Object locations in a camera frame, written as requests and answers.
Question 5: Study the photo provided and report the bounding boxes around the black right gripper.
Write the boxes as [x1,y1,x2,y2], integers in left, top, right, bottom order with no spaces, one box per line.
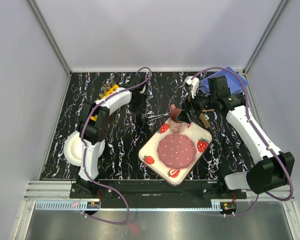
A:
[176,85,217,124]

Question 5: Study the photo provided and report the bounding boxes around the clear glass test tube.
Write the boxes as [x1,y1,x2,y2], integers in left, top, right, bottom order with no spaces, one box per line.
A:
[109,75,116,88]
[99,84,111,98]

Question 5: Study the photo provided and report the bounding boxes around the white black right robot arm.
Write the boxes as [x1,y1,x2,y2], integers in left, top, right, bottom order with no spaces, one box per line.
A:
[178,75,295,200]

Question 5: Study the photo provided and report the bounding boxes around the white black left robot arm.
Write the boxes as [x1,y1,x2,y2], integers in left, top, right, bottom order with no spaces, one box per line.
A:
[76,75,148,198]

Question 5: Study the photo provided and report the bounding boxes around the wooden test tube clamp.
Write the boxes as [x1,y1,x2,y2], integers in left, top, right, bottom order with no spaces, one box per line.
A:
[201,109,215,113]

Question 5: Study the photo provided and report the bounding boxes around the pink patterned mug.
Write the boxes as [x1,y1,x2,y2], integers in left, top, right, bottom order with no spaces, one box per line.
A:
[168,104,186,134]

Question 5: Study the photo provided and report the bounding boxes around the strawberry print white tray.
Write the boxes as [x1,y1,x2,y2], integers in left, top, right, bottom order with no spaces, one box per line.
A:
[138,120,213,186]

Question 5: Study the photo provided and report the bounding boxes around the pink polka dot plate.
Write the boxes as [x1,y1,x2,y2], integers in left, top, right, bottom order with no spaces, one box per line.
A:
[156,133,197,170]

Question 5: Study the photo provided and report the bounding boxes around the yellow test tube rack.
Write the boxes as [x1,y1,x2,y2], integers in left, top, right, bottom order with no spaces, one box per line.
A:
[89,84,125,122]

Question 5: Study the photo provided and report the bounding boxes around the blue plastic box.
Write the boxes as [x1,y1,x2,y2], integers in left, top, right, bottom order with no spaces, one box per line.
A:
[199,70,249,94]

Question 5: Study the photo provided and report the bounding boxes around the white round dish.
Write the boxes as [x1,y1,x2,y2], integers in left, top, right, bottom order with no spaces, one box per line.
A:
[63,131,106,169]

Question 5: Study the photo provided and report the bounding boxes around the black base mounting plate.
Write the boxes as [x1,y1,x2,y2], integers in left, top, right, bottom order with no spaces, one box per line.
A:
[69,179,247,210]

